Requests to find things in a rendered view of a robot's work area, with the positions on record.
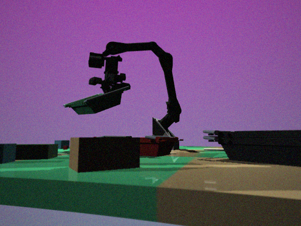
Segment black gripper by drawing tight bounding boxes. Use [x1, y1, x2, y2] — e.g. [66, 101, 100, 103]
[88, 68, 131, 94]

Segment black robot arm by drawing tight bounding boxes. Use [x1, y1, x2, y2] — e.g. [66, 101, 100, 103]
[88, 41, 182, 130]

